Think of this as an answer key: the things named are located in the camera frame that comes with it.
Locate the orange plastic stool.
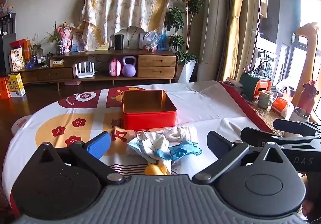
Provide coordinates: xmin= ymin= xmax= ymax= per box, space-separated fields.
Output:
xmin=252 ymin=80 xmax=272 ymax=99

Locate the pink toy case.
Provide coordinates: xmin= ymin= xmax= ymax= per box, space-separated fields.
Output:
xmin=109 ymin=58 xmax=122 ymax=77

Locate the orange packet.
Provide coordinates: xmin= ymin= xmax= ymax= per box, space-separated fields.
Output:
xmin=271 ymin=97 xmax=294 ymax=119

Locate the red tin box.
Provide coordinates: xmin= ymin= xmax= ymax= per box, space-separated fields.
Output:
xmin=122 ymin=90 xmax=178 ymax=130

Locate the vase with dried flowers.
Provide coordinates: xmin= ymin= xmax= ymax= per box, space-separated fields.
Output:
xmin=0 ymin=0 xmax=15 ymax=16

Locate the potted orchid plant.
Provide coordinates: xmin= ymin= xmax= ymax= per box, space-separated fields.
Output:
xmin=46 ymin=22 xmax=64 ymax=55

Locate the small potted plant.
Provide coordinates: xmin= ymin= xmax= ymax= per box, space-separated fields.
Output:
xmin=26 ymin=35 xmax=47 ymax=62

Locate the black cylinder speaker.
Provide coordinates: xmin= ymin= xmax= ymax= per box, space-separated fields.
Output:
xmin=115 ymin=34 xmax=124 ymax=50

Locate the tan giraffe figure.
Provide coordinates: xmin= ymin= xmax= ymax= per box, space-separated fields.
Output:
xmin=292 ymin=22 xmax=321 ymax=104

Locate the yellow rubber toy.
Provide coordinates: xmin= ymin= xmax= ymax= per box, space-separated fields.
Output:
xmin=144 ymin=162 xmax=168 ymax=176

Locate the blue face mask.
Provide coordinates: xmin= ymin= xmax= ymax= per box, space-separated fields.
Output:
xmin=127 ymin=137 xmax=154 ymax=157

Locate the white cloth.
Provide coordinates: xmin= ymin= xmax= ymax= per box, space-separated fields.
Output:
xmin=139 ymin=132 xmax=171 ymax=158

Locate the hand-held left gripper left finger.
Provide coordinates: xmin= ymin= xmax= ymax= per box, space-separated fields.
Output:
xmin=35 ymin=132 xmax=126 ymax=185

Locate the yellow carton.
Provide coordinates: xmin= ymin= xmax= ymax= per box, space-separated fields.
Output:
xmin=6 ymin=73 xmax=26 ymax=97

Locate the clear plastic bag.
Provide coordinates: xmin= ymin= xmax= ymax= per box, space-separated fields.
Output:
xmin=143 ymin=31 xmax=160 ymax=51

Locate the green mug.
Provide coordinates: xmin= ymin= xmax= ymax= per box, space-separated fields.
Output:
xmin=258 ymin=90 xmax=274 ymax=109

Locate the floral bedsheet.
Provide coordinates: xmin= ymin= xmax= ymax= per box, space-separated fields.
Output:
xmin=80 ymin=0 xmax=176 ymax=51

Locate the pastel picture card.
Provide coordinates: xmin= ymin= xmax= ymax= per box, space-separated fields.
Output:
xmin=71 ymin=33 xmax=84 ymax=52

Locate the white router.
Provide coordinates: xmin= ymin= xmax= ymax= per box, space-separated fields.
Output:
xmin=75 ymin=62 xmax=96 ymax=78

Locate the beige covered air conditioner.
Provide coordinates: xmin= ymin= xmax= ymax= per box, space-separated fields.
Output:
xmin=197 ymin=0 xmax=227 ymax=81

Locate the beige scalloped board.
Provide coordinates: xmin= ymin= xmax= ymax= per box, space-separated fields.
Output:
xmin=114 ymin=27 xmax=147 ymax=50

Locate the pink plush doll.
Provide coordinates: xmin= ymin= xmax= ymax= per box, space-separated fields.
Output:
xmin=57 ymin=22 xmax=76 ymax=53

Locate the steel tumbler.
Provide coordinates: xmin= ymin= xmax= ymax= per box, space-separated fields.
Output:
xmin=290 ymin=107 xmax=310 ymax=123

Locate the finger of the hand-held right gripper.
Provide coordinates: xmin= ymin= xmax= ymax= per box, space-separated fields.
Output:
xmin=240 ymin=127 xmax=317 ymax=149
xmin=273 ymin=119 xmax=321 ymax=137

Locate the wooden television cabinet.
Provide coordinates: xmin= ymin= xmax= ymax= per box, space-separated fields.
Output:
xmin=6 ymin=50 xmax=179 ymax=87

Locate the dish rack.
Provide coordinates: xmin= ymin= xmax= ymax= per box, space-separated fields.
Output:
xmin=254 ymin=48 xmax=277 ymax=76

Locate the yellow snack box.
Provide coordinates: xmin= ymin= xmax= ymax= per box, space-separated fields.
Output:
xmin=9 ymin=48 xmax=25 ymax=72

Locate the printed tablecloth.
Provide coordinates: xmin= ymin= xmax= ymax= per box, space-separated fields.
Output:
xmin=2 ymin=80 xmax=276 ymax=217

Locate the red bottle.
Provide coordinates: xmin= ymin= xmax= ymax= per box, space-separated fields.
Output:
xmin=298 ymin=79 xmax=319 ymax=109

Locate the person's right hand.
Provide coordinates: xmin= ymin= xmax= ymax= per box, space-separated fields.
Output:
xmin=302 ymin=199 xmax=311 ymax=217

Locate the dark green knife block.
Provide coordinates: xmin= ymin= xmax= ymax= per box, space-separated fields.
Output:
xmin=239 ymin=72 xmax=261 ymax=101

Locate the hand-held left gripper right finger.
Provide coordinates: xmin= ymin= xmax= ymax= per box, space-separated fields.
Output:
xmin=192 ymin=131 xmax=293 ymax=185

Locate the yellow curtain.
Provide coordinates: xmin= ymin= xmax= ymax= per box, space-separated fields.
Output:
xmin=222 ymin=0 xmax=261 ymax=81

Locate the purple kettlebell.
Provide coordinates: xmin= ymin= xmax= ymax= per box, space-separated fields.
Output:
xmin=122 ymin=56 xmax=136 ymax=77

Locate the black cabinet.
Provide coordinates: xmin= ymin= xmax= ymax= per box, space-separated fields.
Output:
xmin=0 ymin=13 xmax=17 ymax=74

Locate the red gift box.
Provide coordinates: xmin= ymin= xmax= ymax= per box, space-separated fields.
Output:
xmin=10 ymin=39 xmax=30 ymax=60

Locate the orange carton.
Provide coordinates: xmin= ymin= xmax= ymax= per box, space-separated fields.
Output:
xmin=0 ymin=77 xmax=11 ymax=99

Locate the blue bottle pack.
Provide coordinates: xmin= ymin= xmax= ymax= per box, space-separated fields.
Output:
xmin=158 ymin=33 xmax=168 ymax=50

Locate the white knitted glove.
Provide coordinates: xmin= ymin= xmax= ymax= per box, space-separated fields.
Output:
xmin=163 ymin=126 xmax=197 ymax=143

